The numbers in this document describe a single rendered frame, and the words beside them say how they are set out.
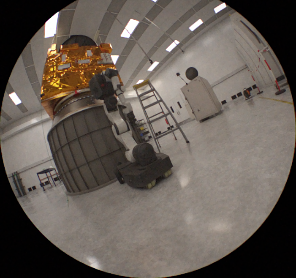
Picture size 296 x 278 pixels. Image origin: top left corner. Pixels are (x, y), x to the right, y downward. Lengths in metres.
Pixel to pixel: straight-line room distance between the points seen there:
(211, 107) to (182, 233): 3.55
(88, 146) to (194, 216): 1.43
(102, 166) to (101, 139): 0.39
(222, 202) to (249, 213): 0.14
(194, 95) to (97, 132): 3.30
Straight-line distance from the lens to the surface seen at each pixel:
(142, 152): 0.74
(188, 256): 0.41
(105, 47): 3.58
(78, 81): 2.42
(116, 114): 1.26
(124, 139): 1.08
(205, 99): 3.72
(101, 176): 1.55
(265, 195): 0.50
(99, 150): 1.52
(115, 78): 1.28
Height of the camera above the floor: 0.38
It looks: 3 degrees up
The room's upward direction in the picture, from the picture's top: 25 degrees counter-clockwise
